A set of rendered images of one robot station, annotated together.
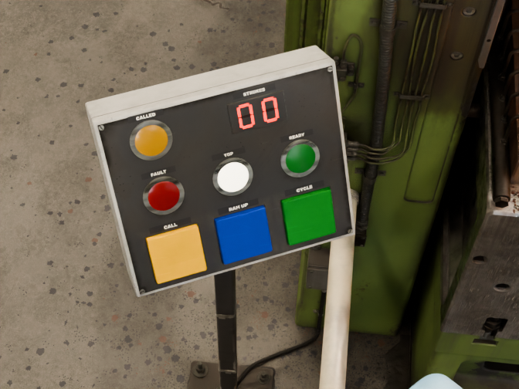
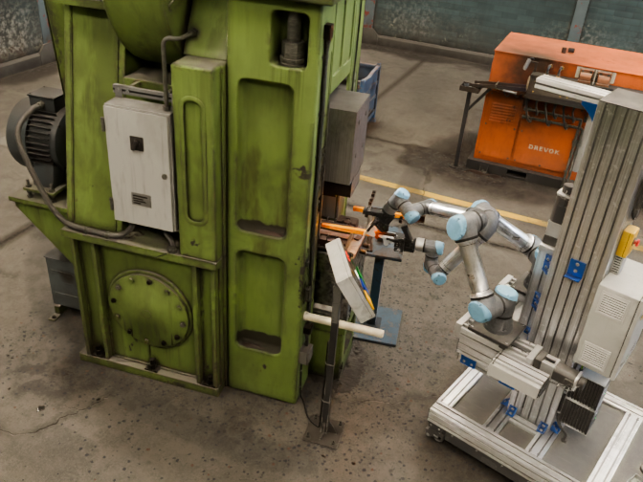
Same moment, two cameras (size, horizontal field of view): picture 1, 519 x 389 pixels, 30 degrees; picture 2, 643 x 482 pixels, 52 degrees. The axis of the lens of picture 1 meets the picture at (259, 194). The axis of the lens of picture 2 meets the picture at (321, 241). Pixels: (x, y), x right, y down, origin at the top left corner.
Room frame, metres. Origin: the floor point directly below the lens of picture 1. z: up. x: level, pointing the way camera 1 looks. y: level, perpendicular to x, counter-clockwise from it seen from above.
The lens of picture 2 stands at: (0.52, 2.69, 2.87)
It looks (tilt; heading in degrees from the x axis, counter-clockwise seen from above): 31 degrees down; 279
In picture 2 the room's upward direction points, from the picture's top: 5 degrees clockwise
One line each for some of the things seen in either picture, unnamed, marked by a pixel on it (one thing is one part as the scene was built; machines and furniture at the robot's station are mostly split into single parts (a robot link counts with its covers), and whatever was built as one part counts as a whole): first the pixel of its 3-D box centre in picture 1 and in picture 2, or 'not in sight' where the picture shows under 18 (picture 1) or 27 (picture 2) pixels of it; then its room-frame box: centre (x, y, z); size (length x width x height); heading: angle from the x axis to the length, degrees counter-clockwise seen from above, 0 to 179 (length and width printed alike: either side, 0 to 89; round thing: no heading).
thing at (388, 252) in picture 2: not in sight; (382, 240); (0.71, -0.99, 0.69); 0.40 x 0.30 x 0.02; 89
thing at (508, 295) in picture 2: not in sight; (503, 300); (0.02, -0.11, 0.98); 0.13 x 0.12 x 0.14; 47
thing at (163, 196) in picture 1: (163, 195); not in sight; (0.72, 0.13, 1.09); 0.05 x 0.03 x 0.04; 85
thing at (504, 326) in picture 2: not in sight; (499, 317); (0.02, -0.11, 0.87); 0.15 x 0.15 x 0.10
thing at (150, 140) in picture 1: (150, 140); not in sight; (0.76, 0.15, 1.16); 0.05 x 0.03 x 0.04; 85
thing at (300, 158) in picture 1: (300, 158); not in sight; (0.79, -0.06, 1.09); 0.05 x 0.03 x 0.04; 85
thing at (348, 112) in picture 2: not in sight; (323, 130); (1.07, -0.56, 1.56); 0.42 x 0.39 x 0.40; 175
